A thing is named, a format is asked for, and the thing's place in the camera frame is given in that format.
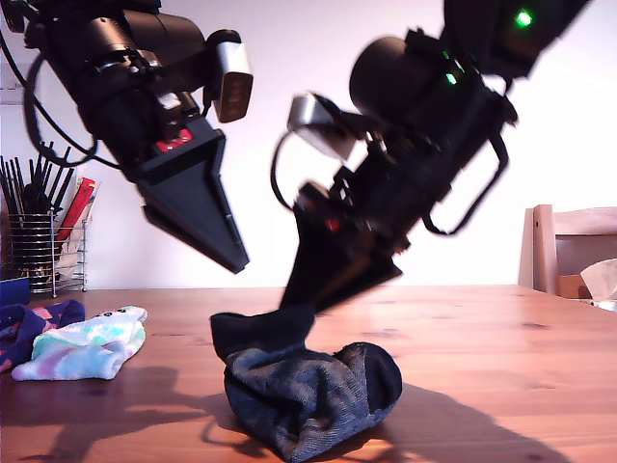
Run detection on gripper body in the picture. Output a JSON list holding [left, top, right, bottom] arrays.
[[75, 61, 200, 183], [293, 143, 453, 256]]

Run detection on dark grey sock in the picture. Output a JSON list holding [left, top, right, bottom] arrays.
[[209, 304, 404, 463]]

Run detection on pastel tie-dye sock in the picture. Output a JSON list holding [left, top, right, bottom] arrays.
[[10, 305, 148, 383]]

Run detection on purple sock with pink squares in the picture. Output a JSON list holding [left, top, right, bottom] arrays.
[[0, 298, 87, 373]]

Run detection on red paper packet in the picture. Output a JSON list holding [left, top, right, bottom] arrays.
[[54, 177, 98, 243]]

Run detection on white paper packet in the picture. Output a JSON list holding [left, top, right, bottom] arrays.
[[57, 231, 87, 283]]

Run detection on wooden chair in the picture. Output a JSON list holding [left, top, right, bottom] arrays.
[[516, 204, 617, 300]]

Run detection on blue box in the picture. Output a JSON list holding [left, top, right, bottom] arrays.
[[0, 278, 31, 307]]

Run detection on white tissue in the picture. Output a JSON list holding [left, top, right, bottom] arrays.
[[577, 258, 617, 301]]

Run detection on leaf print tissue box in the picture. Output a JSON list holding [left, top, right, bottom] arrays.
[[578, 297, 617, 313]]

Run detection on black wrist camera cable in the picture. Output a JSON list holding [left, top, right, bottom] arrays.
[[270, 128, 310, 214], [199, 85, 219, 118]]

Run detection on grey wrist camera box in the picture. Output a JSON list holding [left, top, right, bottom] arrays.
[[204, 28, 255, 124], [286, 93, 368, 161]]

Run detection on chrome wire utensil caddy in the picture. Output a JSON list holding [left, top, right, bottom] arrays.
[[7, 212, 89, 298]]

